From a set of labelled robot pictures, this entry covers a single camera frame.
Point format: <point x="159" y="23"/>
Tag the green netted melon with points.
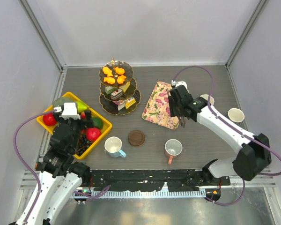
<point x="60" y="101"/>

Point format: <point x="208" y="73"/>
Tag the yellow plastic fruit tray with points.
<point x="107" y="126"/>

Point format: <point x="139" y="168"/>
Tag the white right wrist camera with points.
<point x="178" y="83"/>

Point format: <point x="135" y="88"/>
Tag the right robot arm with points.
<point x="252" y="151"/>

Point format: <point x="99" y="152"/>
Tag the white slotted cable duct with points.
<point x="163" y="193"/>

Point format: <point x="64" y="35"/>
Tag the green lime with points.
<point x="98" y="123"/>

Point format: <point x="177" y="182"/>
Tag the grey mug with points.
<point x="236" y="115"/>

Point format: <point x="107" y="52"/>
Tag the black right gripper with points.
<point x="173" y="112"/>

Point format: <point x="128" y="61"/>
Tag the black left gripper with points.
<point x="85" y="123"/>

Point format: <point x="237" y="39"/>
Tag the red apple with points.
<point x="49" y="119"/>

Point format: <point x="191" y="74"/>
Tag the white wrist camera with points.
<point x="178" y="83"/>
<point x="68" y="111"/>

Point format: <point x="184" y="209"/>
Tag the dark blue grape bunch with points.
<point x="85" y="145"/>

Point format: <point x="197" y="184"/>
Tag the round wooden coaster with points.
<point x="136" y="138"/>

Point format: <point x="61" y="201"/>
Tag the light blue mug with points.
<point x="113" y="146"/>

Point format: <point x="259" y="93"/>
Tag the black mug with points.
<point x="207" y="97"/>

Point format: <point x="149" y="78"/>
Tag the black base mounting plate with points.
<point x="154" y="180"/>

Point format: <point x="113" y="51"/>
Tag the red pomegranate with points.
<point x="92" y="134"/>

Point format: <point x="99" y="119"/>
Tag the yellow triangle cake slice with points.
<point x="129" y="102"/>

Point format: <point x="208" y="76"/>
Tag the cream cake slice with kiwi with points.
<point x="125" y="87"/>

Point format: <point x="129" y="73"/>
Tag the red lychee strawberry bunch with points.
<point x="83" y="116"/>

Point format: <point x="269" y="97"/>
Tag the green matcha cake slice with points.
<point x="109" y="89"/>

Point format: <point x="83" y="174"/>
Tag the pink mug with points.
<point x="173" y="148"/>

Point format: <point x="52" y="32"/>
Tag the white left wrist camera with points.
<point x="68" y="111"/>

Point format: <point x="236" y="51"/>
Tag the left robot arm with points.
<point x="60" y="176"/>

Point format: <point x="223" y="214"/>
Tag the three-tier black gold stand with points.
<point x="110" y="106"/>

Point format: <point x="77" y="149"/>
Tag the orange fish pastry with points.
<point x="109" y="80"/>
<point x="121" y="79"/>
<point x="119" y="70"/>
<point x="107" y="71"/>

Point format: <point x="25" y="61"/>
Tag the green yellow pear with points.
<point x="81" y="106"/>

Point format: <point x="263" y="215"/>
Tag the floral rectangular tray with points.
<point x="157" y="109"/>

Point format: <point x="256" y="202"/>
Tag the chocolate cherry cake slice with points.
<point x="116" y="94"/>

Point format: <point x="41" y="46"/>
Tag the purple grape bunch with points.
<point x="80" y="140"/>

